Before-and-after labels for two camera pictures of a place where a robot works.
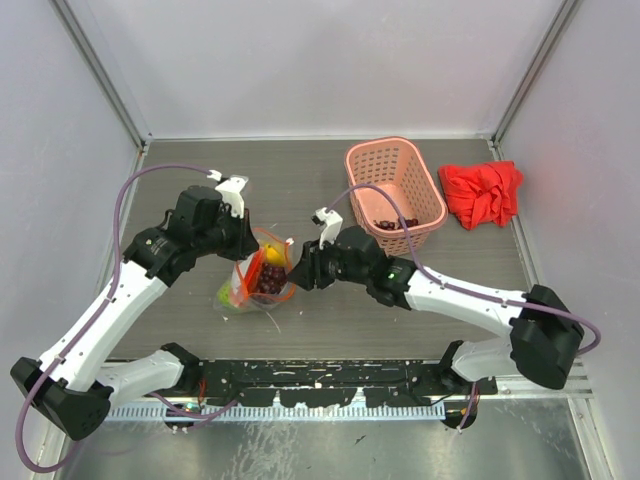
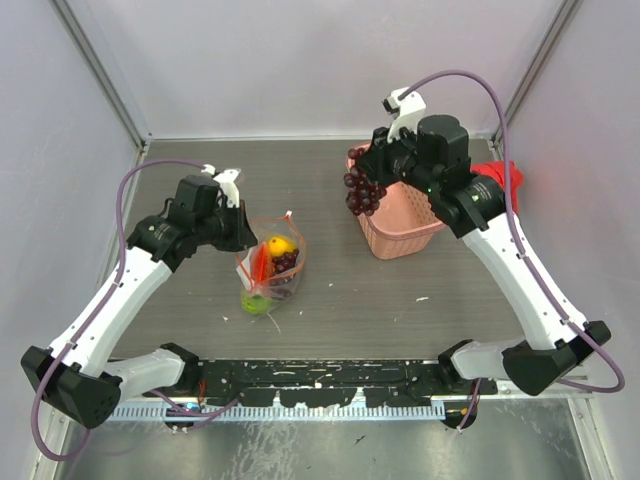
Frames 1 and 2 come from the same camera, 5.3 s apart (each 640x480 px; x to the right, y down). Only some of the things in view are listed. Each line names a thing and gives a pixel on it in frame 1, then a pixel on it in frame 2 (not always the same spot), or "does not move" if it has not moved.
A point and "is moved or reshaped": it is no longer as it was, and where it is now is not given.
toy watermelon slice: (253, 274) -> (261, 264)
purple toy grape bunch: (272, 278) -> (282, 263)
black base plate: (327, 383) does not move
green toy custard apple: (224, 293) -> (256, 304)
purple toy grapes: (388, 225) -> (364, 195)
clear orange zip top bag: (260, 280) is moved or reshaped
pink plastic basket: (397, 164) does not move
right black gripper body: (330, 265) -> (398, 158)
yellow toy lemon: (276, 253) is moved or reshaped
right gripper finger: (304, 274) -> (369, 161)
